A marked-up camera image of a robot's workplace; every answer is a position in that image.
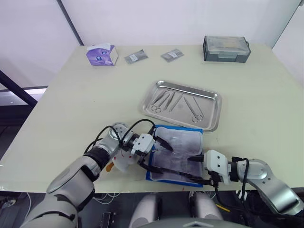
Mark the black metal frame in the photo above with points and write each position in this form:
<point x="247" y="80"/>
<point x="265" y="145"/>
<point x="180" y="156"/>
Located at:
<point x="14" y="85"/>

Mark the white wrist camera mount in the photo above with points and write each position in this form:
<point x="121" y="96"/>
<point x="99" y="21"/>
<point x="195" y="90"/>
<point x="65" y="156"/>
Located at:
<point x="216" y="161"/>
<point x="142" y="142"/>

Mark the slim dark surgical instrument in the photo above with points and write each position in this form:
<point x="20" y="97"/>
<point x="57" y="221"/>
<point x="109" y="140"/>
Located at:
<point x="175" y="173"/>

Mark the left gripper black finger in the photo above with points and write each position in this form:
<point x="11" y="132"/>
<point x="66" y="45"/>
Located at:
<point x="162" y="143"/>
<point x="152" y="169"/>

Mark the grey foil sachet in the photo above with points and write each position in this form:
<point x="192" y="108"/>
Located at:
<point x="135" y="57"/>
<point x="172" y="55"/>

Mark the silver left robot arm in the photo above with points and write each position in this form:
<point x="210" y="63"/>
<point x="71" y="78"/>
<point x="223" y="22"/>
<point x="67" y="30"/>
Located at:
<point x="71" y="173"/>

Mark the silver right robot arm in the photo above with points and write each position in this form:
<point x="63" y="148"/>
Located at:
<point x="261" y="171"/>

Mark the metal surgical scissors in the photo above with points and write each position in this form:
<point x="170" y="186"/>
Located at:
<point x="190" y="106"/>
<point x="164" y="96"/>

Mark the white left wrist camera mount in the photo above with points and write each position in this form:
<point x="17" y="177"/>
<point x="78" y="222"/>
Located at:
<point x="142" y="142"/>

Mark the metal surgical tweezers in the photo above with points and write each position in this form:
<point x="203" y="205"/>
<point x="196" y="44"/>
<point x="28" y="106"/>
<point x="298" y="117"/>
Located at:
<point x="169" y="100"/>

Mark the grey slanted wall post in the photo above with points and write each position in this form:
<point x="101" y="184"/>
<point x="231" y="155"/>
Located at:
<point x="71" y="23"/>

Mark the grey plastic tool case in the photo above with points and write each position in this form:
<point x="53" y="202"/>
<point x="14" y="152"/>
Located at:
<point x="225" y="48"/>

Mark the purple tissue box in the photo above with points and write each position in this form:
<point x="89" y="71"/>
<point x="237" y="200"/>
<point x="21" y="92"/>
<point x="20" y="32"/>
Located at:
<point x="101" y="55"/>

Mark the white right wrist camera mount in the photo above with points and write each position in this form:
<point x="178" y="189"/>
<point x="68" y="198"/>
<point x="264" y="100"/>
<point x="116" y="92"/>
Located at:
<point x="216" y="161"/>

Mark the shiny metal tray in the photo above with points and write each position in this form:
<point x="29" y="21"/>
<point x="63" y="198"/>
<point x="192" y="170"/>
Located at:
<point x="209" y="107"/>

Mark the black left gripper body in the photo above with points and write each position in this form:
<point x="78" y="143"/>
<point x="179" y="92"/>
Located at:
<point x="144" y="160"/>

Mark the grey rounded robot leg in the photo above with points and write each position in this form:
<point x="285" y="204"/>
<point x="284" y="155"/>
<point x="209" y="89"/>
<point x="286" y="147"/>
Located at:
<point x="204" y="209"/>
<point x="145" y="209"/>

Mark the yellow floor strip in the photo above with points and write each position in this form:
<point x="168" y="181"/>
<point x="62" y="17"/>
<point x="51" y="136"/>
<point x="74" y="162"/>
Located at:
<point x="223" y="207"/>

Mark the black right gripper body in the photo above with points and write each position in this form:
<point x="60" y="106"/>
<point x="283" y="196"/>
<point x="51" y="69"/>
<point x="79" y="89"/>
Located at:
<point x="215" y="179"/>

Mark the black floor bracket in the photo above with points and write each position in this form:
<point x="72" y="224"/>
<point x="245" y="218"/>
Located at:
<point x="109" y="218"/>

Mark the blue surgical instrument pack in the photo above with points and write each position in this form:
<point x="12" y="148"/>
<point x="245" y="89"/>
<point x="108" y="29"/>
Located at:
<point x="180" y="147"/>

